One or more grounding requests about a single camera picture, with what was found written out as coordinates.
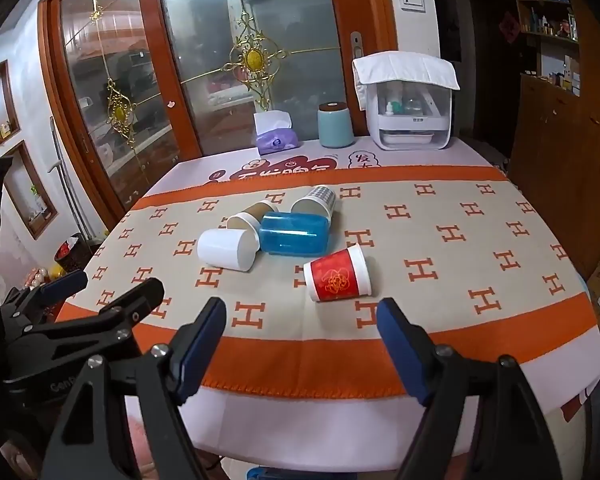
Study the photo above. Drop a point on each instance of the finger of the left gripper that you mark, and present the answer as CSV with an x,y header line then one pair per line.
x,y
45,296
116,320

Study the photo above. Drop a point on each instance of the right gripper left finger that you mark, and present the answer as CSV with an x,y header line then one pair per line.
x,y
169,374

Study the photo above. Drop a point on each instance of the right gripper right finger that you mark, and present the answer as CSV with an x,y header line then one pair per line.
x,y
511,439

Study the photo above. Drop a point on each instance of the white plastic cup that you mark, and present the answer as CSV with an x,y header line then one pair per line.
x,y
230,249

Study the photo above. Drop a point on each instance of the brown paper cup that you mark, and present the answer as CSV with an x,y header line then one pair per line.
x,y
250,219

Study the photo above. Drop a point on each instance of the blue transparent plastic cup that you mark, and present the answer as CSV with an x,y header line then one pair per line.
x,y
294,235

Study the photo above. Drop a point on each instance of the red paper cup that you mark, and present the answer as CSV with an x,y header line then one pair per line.
x,y
341,275

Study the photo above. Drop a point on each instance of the grey patterned paper cup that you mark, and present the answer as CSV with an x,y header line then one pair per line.
x,y
320,200

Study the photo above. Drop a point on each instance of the orange beige H-pattern tablecloth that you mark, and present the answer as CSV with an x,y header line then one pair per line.
x,y
461,251

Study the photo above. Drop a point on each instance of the purple tissue pack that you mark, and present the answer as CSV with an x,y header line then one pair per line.
x,y
274,132

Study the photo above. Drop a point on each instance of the wooden glass sliding door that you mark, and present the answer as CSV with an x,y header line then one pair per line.
x,y
137,86

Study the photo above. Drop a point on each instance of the teal canister with brown lid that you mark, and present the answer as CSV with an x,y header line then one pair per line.
x,y
334,125

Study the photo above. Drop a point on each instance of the dark wooden shelf cabinet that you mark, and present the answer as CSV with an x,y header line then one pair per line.
x,y
556,153

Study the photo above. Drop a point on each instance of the white desktop storage box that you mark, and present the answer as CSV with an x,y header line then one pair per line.
x,y
407,115

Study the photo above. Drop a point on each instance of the white cloth on box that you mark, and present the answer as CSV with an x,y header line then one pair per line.
x,y
404,66

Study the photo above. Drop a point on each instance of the wooden picture frame lower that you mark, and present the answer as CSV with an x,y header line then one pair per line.
x,y
26,190

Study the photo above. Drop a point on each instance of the wall light switch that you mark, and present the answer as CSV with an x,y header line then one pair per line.
x,y
418,6

